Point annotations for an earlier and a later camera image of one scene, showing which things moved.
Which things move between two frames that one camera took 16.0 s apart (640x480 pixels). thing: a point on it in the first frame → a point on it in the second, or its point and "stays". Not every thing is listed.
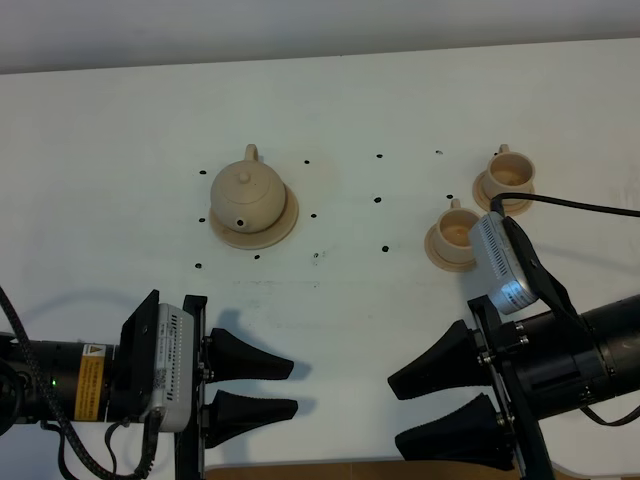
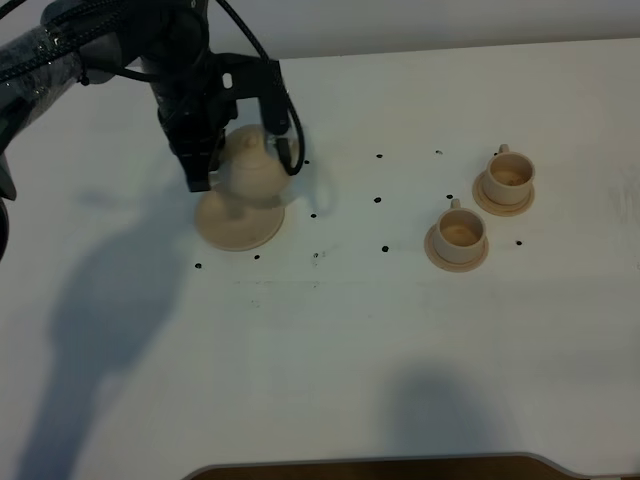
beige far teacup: [509, 172] stays
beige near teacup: [452, 234] stays
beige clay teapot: [249, 196] → [253, 171]
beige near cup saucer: [437, 258] stays
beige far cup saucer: [484, 201] stays
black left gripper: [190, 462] → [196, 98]
